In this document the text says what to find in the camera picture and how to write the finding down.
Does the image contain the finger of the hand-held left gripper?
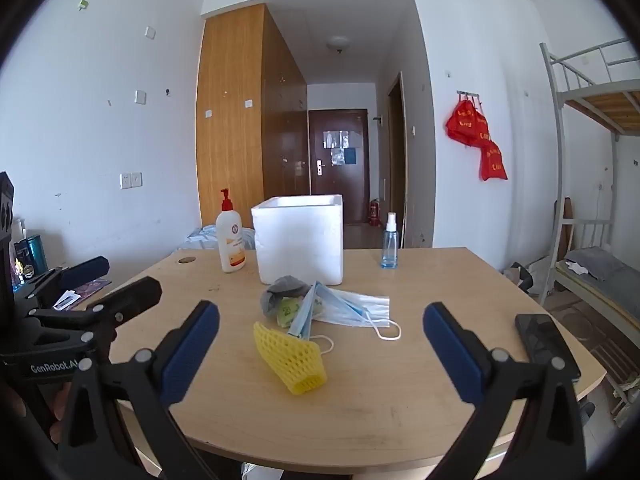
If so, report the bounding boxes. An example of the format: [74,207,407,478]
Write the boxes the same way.
[27,276,163,361]
[14,256,111,312]

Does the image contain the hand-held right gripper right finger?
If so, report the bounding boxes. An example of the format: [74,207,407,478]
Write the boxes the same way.
[423,302,587,480]

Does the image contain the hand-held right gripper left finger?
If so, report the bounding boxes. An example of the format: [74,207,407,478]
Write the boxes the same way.
[56,300,221,480]

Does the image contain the yellow foam fruit net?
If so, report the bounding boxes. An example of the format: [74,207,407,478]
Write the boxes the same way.
[253,321,328,395]

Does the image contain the disposable face mask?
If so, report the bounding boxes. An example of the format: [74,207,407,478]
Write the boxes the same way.
[287,284,335,357]
[320,290,402,342]
[312,282,351,322]

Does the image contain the pale green cloth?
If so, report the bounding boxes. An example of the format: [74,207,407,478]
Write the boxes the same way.
[275,297,304,329]

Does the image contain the grey sock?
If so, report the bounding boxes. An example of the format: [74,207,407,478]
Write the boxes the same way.
[259,275,312,317]

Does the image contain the white foam box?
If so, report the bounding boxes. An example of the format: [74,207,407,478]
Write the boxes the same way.
[251,194,346,286]

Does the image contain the person's left hand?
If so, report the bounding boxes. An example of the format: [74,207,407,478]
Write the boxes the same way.
[0,376,72,445]

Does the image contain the purple printed paper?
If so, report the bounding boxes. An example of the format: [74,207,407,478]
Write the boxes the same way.
[52,280,113,311]

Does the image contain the teal can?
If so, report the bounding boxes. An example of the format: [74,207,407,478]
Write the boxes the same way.
[25,235,49,276]

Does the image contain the black smartphone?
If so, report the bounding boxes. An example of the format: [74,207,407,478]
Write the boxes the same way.
[514,313,582,383]

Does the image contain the white bottle red cap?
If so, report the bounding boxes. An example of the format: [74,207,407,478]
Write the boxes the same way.
[215,188,247,274]

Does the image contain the clear blue spray bottle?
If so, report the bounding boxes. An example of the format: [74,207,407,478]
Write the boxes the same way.
[380,212,402,269]

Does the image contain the wooden board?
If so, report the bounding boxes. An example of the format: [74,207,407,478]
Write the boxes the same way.
[555,197,574,261]

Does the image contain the grey blanket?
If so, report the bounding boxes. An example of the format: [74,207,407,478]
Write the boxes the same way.
[565,246,627,282]

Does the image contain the red bag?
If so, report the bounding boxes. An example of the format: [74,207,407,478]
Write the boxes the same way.
[472,110,493,145]
[446,99,476,147]
[481,140,509,182]

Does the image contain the wooden wardrobe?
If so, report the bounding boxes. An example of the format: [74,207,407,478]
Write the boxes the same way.
[195,4,308,231]

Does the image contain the dark brown entrance door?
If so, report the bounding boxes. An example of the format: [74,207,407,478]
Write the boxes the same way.
[307,108,370,226]

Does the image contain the paper notices on door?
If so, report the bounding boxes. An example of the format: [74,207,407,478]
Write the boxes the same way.
[322,130,359,166]

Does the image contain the metal bunk bed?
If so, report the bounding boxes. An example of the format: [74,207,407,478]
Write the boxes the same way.
[539,37,640,413]

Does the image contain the brown side door frame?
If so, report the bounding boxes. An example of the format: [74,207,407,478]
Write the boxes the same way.
[387,71,407,249]

